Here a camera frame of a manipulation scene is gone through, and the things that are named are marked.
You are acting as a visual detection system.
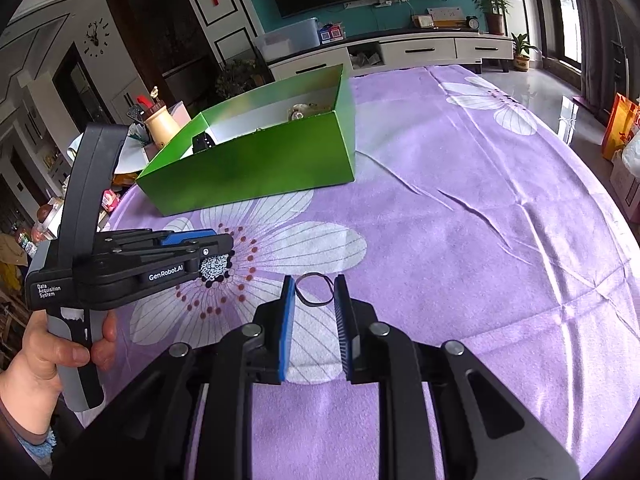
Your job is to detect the white plastic bag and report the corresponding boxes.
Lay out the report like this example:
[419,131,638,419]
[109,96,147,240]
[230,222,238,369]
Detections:
[620,129,640,162]

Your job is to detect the yellow flat box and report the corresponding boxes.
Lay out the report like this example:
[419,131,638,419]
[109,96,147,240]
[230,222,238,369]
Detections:
[412,7,464,29]

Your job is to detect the grey curtain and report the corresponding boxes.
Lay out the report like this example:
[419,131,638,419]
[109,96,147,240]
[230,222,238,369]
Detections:
[570,0,640,103]

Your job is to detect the black white beaded ornament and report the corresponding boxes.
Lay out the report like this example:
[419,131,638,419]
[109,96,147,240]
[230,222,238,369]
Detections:
[199,255,235,289]

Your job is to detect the person's left forearm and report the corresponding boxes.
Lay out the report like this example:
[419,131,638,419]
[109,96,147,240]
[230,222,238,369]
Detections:
[0,395,54,478]

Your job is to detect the white tv cabinet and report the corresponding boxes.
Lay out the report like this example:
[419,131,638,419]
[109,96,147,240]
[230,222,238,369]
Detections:
[267,30,515,79]

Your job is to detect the cream wristwatch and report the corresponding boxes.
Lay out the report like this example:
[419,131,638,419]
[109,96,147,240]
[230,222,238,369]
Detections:
[287,102,332,122]

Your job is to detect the clear plastic storage box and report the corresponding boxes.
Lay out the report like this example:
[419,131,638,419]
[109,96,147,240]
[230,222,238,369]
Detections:
[255,17,321,62]

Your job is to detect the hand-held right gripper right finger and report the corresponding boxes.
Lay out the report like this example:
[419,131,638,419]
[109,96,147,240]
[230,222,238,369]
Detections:
[334,274,581,480]

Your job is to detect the silver bangle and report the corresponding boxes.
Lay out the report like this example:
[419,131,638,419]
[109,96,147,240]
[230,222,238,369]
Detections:
[294,272,335,309]

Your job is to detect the yellow shopping bag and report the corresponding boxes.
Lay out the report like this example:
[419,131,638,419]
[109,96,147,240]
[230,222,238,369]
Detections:
[601,92,640,161]

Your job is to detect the person's left hand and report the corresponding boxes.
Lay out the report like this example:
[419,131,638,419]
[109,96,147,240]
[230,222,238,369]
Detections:
[0,309,119,419]

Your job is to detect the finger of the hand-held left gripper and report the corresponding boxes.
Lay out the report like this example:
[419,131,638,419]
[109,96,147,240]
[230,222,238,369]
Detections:
[112,234,236,275]
[97,228,221,252]

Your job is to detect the green cardboard box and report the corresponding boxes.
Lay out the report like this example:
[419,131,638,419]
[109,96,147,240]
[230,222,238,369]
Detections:
[136,63,357,217]

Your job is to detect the dark leafy plant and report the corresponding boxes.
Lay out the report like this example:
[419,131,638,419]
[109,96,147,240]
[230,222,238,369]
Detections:
[215,57,264,102]

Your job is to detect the small potted plant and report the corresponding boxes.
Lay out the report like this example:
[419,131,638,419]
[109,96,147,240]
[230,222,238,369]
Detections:
[510,33,542,72]

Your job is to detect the yellow jug with red lid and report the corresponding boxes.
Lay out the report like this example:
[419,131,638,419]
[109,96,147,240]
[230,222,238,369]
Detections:
[135,86,182,149]

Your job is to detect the tall potted plant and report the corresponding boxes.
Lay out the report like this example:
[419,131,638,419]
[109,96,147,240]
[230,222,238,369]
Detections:
[472,0,512,37]

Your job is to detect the black wall clock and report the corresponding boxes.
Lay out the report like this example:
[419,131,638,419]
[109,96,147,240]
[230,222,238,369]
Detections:
[82,19,112,56]

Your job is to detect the purple floral tablecloth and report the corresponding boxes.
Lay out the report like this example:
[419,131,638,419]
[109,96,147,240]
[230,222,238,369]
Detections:
[102,64,640,480]

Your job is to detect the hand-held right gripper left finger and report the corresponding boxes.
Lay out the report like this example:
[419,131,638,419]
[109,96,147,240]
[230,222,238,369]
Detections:
[52,275,298,480]

